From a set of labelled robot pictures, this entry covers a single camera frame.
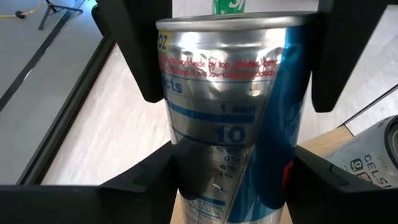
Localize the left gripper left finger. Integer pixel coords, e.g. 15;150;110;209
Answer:
96;0;187;224

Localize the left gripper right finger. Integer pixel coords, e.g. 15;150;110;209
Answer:
284;0;389;224

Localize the silver and blue can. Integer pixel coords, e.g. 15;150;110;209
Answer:
154;11;315;224

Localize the black tripod stand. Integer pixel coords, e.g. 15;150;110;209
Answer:
37;0;84;31

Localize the green Sprite can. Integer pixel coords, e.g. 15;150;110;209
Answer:
211;0;247;16

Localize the wooden tray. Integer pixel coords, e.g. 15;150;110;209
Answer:
170;83;398;224

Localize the black table frame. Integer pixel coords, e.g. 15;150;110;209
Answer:
17;4;118;187

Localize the yellow extension cable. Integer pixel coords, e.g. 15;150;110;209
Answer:
0;0;44;19

